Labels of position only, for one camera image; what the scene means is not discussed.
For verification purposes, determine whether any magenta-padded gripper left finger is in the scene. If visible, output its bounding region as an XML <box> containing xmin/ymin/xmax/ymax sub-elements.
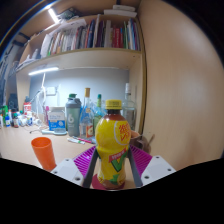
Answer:
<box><xmin>50</xmin><ymin>145</ymin><xmax>100</xmax><ymax>189</ymax></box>

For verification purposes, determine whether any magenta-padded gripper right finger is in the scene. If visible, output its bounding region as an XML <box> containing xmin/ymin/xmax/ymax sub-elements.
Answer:
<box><xmin>126</xmin><ymin>144</ymin><xmax>177</xmax><ymax>188</ymax></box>

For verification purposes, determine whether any yellow drink bottle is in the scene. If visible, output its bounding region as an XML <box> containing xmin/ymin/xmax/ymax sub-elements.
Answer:
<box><xmin>94</xmin><ymin>99</ymin><xmax>132</xmax><ymax>191</ymax></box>

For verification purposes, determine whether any orange plastic cup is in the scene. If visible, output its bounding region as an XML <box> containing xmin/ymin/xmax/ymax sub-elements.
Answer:
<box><xmin>30</xmin><ymin>136</ymin><xmax>58</xmax><ymax>172</ymax></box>

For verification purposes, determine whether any white toothpaste tube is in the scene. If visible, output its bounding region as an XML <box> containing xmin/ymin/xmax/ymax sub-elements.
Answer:
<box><xmin>66</xmin><ymin>136</ymin><xmax>97</xmax><ymax>145</ymax></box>

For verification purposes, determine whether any blue and white carton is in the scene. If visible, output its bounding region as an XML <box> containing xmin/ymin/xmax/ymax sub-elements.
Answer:
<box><xmin>47</xmin><ymin>106</ymin><xmax>67</xmax><ymax>132</ymax></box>

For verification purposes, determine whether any clear glass bottle gold cap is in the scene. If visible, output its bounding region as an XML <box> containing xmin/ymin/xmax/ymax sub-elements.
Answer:
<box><xmin>79</xmin><ymin>87</ymin><xmax>95</xmax><ymax>139</ymax></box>

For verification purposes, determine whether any pink packet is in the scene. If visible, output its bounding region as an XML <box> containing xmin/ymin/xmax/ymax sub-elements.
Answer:
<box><xmin>44</xmin><ymin>105</ymin><xmax>51</xmax><ymax>126</ymax></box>

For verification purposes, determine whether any green glass bottle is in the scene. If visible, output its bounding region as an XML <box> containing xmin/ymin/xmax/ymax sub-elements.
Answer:
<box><xmin>93</xmin><ymin>93</ymin><xmax>104</xmax><ymax>134</ymax></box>

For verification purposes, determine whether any tall clear glass bottle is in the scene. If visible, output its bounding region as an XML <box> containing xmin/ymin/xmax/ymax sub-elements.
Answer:
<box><xmin>121</xmin><ymin>82</ymin><xmax>138</xmax><ymax>131</ymax></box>

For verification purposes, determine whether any red and white container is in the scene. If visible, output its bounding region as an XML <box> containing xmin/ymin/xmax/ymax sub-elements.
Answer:
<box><xmin>23</xmin><ymin>101</ymin><xmax>33</xmax><ymax>116</ymax></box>

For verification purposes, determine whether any blue-capped white bottle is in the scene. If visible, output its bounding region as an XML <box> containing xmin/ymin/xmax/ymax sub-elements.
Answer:
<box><xmin>4</xmin><ymin>113</ymin><xmax>12</xmax><ymax>128</ymax></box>

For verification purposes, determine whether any green box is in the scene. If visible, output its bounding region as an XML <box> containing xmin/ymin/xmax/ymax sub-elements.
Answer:
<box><xmin>1</xmin><ymin>104</ymin><xmax>9</xmax><ymax>118</ymax></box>

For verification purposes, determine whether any white under-shelf light strip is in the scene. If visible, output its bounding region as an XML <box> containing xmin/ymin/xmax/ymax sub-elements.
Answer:
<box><xmin>27</xmin><ymin>66</ymin><xmax>60</xmax><ymax>77</ymax></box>

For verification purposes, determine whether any wooden shelf unit with books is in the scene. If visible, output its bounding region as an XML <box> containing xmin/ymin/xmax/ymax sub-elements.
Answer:
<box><xmin>14</xmin><ymin>3</ymin><xmax>148</xmax><ymax>134</ymax></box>

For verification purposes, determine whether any white ceiling tube light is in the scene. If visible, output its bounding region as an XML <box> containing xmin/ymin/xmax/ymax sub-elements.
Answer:
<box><xmin>47</xmin><ymin>7</ymin><xmax>60</xmax><ymax>24</ymax></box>

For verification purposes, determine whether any white wall socket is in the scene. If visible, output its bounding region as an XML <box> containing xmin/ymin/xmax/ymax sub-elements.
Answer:
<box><xmin>45</xmin><ymin>86</ymin><xmax>57</xmax><ymax>97</ymax></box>

